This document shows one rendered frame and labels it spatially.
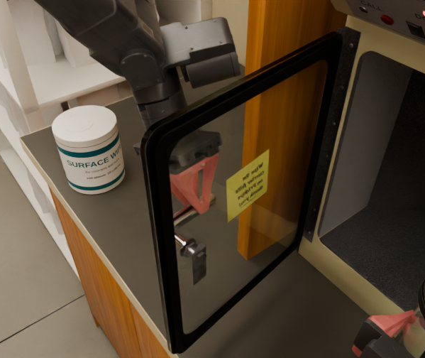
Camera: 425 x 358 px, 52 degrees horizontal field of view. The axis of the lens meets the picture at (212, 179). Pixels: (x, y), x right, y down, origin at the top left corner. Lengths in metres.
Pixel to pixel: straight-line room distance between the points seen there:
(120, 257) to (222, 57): 0.49
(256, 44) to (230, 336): 0.46
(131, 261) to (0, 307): 1.28
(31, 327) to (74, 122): 1.18
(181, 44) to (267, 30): 0.13
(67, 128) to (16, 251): 1.37
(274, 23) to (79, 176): 0.55
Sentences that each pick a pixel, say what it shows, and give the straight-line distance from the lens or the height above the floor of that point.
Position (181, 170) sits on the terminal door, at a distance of 0.43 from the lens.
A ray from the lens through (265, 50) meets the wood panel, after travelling 0.58.
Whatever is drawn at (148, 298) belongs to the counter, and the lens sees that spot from 0.80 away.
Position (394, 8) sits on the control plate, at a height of 1.45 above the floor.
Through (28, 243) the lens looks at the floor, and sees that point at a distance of 2.26.
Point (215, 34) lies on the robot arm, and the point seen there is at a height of 1.41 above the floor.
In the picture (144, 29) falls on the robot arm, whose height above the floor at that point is 1.45.
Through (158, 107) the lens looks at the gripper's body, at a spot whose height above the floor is 1.34.
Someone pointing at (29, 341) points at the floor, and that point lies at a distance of 1.95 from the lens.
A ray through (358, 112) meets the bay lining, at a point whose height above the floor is 1.27.
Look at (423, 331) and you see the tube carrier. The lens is 0.52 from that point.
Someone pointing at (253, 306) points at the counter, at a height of 0.94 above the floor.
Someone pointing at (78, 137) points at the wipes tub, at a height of 1.09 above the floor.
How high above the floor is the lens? 1.61
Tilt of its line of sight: 42 degrees down
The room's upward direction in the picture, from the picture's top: straight up
